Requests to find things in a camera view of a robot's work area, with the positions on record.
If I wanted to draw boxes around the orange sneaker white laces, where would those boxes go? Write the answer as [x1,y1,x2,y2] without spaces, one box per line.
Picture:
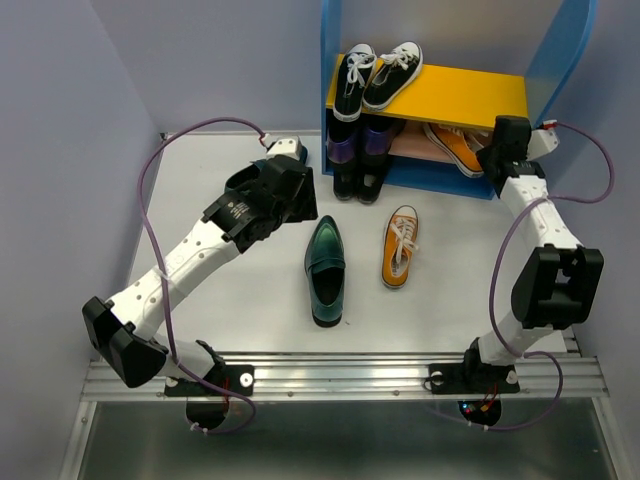
[422,123,489,178]

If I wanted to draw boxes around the black slip-on sneaker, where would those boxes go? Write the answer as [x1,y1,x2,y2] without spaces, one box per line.
[331,160,361,201]

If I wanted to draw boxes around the black lace-up sneaker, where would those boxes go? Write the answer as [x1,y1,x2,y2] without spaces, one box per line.
[356,161,391,204]

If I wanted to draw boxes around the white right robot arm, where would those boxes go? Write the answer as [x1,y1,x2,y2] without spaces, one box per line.
[460,115,604,390]

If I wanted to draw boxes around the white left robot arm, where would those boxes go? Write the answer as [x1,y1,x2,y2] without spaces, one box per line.
[82,155,318,388]

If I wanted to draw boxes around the blue shoe shelf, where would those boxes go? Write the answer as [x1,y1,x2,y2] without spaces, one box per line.
[320,1,597,199]

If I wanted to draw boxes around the green loafer back left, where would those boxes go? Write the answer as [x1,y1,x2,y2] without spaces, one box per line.
[224,159,267,193]

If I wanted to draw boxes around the green loafer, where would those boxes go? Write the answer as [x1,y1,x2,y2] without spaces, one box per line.
[304,215,346,328]
[224,159,267,193]

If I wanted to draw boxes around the green loafer centre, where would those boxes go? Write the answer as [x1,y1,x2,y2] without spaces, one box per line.
[304,215,346,328]

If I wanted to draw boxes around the purple boot left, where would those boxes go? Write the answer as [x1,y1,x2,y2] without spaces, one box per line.
[327,119,359,165]

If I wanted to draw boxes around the purple boot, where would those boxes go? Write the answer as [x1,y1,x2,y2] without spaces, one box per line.
[327,119,359,165]
[362,116,404,166]

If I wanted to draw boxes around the purple boot right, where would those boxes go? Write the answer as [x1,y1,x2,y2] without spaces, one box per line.
[362,116,404,166]

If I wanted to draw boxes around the black white sneaker right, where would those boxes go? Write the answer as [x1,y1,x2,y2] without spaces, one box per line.
[363,41,423,112]

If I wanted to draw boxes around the black white sneaker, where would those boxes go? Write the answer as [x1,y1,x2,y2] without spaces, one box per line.
[363,41,423,112]
[333,43,377,123]

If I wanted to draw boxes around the black white sneaker left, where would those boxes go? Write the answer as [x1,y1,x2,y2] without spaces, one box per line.
[333,43,377,123]

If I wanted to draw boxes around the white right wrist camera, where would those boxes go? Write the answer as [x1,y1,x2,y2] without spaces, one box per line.
[528,128,559,158]

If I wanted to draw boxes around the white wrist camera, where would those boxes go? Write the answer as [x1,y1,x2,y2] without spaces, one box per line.
[266,136,308,164]
[528,128,559,158]

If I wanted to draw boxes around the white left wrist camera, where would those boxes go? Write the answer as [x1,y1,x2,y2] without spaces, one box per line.
[266,136,308,164]

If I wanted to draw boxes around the aluminium mounting rail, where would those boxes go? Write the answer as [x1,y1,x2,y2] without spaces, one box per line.
[80,353,609,402]

